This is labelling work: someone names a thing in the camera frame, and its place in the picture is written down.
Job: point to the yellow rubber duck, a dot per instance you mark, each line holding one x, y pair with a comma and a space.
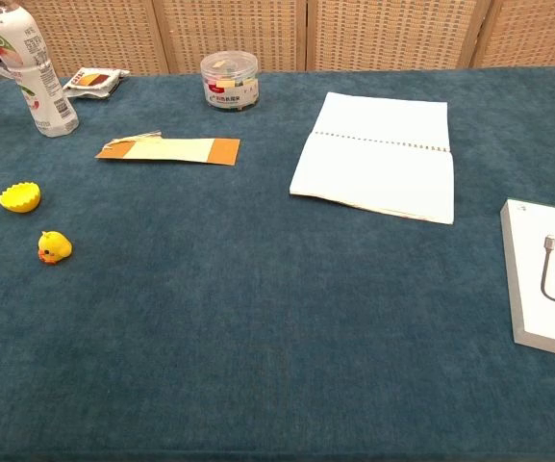
56, 245

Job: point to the yellow eggshell cup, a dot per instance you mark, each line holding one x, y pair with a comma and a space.
19, 199

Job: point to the blue table cloth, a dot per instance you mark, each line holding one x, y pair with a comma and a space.
258, 313

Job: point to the open white spiral notebook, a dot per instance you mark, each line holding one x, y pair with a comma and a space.
378, 168

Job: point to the orange and cream paper card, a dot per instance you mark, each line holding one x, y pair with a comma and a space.
171, 150

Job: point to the clear jar of coloured clips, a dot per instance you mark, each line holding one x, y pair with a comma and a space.
230, 82

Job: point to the wicker folding screen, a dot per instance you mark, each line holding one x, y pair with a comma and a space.
354, 33

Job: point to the white snack packet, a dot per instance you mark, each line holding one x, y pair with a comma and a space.
92, 82

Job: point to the white USB hub box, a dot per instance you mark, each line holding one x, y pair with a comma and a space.
541, 289

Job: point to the white drink bottle yellow cap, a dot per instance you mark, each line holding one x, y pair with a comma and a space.
41, 96

